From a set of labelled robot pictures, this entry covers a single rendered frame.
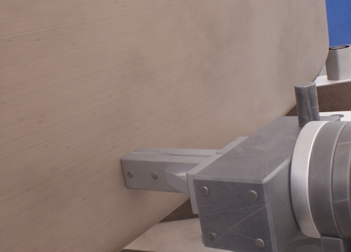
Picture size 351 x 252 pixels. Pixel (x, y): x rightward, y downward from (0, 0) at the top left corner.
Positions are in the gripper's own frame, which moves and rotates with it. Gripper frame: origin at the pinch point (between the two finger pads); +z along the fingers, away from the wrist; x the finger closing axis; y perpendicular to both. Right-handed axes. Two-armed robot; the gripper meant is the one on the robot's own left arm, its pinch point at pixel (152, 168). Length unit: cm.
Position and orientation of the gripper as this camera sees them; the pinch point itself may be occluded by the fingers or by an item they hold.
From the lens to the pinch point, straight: 44.1
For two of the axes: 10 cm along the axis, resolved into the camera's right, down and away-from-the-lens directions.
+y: -1.7, -9.6, -2.3
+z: -8.1, 0.1, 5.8
